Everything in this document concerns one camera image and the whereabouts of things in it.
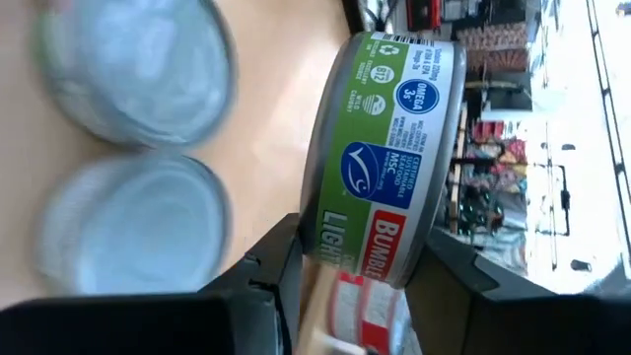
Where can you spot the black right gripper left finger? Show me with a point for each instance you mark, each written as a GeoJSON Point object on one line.
{"type": "Point", "coordinates": [148, 325]}

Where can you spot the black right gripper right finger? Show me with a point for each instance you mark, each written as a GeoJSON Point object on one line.
{"type": "Point", "coordinates": [493, 325]}

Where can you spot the green white tuna can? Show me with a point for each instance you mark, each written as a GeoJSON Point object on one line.
{"type": "Point", "coordinates": [138, 227]}
{"type": "Point", "coordinates": [384, 148]}
{"type": "Point", "coordinates": [143, 74]}

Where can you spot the red albacore tuna can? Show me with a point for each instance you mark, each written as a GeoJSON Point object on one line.
{"type": "Point", "coordinates": [384, 325]}
{"type": "Point", "coordinates": [347, 305]}

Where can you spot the colourful patterned cloth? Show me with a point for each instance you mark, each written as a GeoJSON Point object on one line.
{"type": "Point", "coordinates": [493, 47]}

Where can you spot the black metal table frame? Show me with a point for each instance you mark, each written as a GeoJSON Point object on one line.
{"type": "Point", "coordinates": [352, 15]}

